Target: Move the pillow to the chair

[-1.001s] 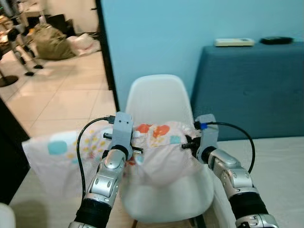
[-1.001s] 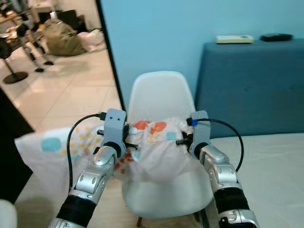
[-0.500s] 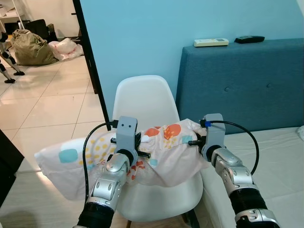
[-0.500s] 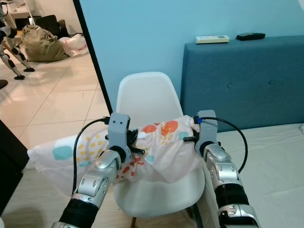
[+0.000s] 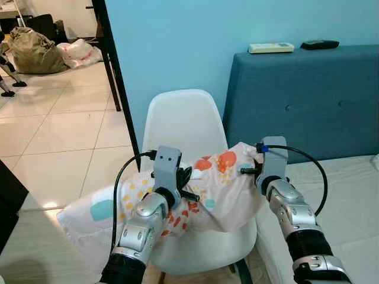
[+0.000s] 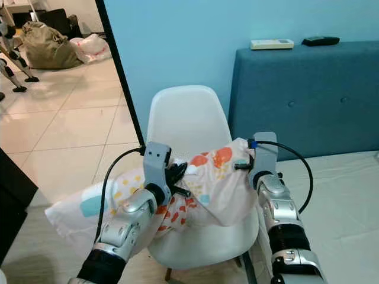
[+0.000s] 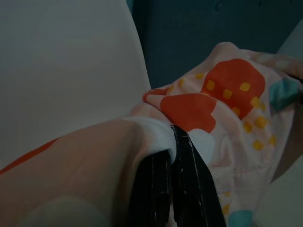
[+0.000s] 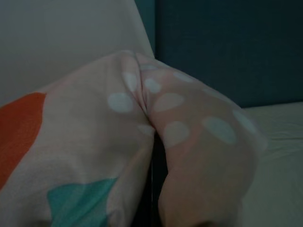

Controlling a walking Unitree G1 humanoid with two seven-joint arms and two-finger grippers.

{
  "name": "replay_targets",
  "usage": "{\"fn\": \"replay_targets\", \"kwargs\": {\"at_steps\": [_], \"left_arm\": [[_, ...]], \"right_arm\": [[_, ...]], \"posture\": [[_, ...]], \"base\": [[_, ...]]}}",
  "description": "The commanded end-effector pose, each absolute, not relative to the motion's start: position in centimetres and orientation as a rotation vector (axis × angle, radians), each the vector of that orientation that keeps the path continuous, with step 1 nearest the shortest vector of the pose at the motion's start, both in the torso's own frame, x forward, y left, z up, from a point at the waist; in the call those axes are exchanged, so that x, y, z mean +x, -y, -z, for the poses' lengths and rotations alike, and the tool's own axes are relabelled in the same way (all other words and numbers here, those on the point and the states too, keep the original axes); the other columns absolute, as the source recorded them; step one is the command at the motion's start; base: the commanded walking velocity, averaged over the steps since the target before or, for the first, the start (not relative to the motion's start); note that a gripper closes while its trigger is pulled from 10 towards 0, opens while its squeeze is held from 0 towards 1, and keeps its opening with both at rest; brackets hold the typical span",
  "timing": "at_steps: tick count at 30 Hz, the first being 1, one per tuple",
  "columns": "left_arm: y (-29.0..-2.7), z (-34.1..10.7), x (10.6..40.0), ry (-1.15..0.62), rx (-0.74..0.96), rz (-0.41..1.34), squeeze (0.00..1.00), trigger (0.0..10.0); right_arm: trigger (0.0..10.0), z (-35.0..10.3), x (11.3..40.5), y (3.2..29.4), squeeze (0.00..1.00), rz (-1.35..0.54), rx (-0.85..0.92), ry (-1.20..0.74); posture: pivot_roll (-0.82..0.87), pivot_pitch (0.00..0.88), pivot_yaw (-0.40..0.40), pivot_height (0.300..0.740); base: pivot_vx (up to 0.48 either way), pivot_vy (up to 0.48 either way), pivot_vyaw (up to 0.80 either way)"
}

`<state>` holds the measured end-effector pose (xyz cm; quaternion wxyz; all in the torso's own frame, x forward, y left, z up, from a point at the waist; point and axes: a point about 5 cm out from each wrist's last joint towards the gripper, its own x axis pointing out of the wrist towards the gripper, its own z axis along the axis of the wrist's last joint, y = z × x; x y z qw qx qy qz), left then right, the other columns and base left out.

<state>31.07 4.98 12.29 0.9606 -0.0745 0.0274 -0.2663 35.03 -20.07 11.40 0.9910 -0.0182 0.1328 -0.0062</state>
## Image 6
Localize white pillow with colourful print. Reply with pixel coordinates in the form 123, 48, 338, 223
44, 137, 258, 258

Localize white plastic shell chair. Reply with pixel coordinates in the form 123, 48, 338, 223
145, 85, 261, 282

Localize black office chair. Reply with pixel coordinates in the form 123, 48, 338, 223
38, 8, 81, 40

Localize blue upholstered headboard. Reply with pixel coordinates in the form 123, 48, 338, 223
228, 40, 379, 162

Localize white remote control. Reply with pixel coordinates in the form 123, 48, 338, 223
250, 38, 295, 50

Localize black remote control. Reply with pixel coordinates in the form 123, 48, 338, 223
301, 36, 341, 47

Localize white plastic bag red print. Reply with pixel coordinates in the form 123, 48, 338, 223
69, 34, 113, 64

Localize grey humanoid robot legs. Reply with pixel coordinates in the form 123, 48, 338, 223
0, 24, 40, 94

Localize olive green cloth bag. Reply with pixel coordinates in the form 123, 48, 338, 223
21, 21, 84, 70

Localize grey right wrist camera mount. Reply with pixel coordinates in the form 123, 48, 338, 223
249, 131, 278, 190

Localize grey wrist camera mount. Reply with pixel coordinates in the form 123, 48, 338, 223
249, 131, 278, 190
143, 141, 172, 205

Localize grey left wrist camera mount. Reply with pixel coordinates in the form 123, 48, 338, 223
143, 141, 172, 205

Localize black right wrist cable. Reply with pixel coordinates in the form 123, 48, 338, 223
249, 140, 314, 215

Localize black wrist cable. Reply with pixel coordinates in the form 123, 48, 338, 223
249, 140, 314, 215
95, 146, 147, 243

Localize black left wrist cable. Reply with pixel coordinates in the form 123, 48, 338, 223
95, 146, 147, 243

